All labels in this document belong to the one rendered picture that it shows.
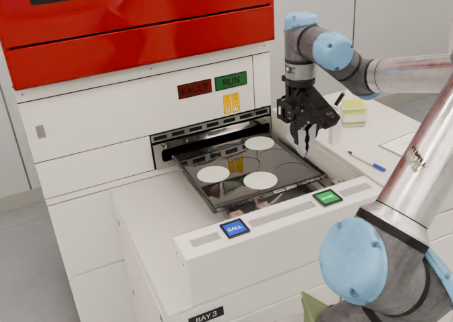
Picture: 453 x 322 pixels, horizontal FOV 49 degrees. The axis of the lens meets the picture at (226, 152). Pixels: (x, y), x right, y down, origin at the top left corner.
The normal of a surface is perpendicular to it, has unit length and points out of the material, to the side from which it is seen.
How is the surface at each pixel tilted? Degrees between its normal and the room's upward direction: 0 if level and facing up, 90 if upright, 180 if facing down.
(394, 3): 90
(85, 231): 90
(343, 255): 56
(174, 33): 90
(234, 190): 0
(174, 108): 90
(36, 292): 0
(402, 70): 68
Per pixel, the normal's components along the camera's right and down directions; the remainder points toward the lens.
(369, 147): -0.07, -0.88
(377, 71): -0.82, -0.06
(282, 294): 0.41, 0.40
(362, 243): -0.79, -0.29
